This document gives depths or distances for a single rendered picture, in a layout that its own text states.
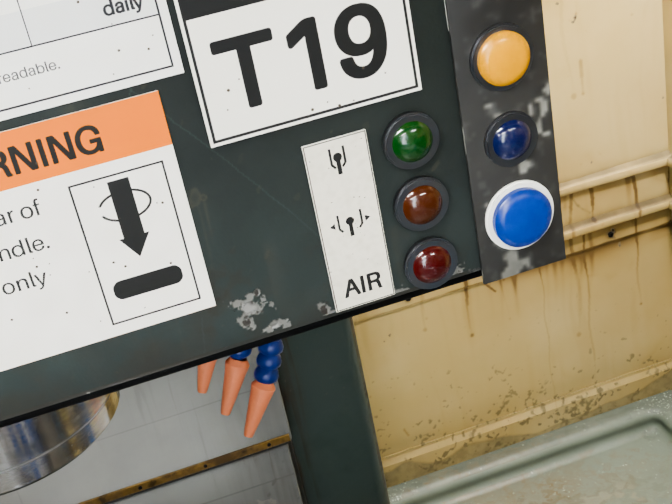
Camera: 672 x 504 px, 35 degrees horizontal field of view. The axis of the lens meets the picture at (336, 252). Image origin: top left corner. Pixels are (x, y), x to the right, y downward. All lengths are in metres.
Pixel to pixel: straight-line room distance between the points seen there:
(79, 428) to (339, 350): 0.69
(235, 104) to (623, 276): 1.51
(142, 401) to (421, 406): 0.73
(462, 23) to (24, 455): 0.37
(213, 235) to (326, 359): 0.86
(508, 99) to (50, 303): 0.23
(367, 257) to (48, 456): 0.27
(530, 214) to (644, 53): 1.28
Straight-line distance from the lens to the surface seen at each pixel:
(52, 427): 0.67
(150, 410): 1.27
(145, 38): 0.45
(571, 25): 1.71
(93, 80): 0.45
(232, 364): 0.72
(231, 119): 0.46
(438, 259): 0.51
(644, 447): 2.03
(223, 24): 0.45
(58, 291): 0.48
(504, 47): 0.49
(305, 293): 0.50
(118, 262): 0.48
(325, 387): 1.35
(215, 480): 1.35
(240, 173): 0.47
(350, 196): 0.49
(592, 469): 1.98
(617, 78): 1.78
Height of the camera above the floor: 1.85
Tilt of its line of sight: 27 degrees down
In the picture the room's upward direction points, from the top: 12 degrees counter-clockwise
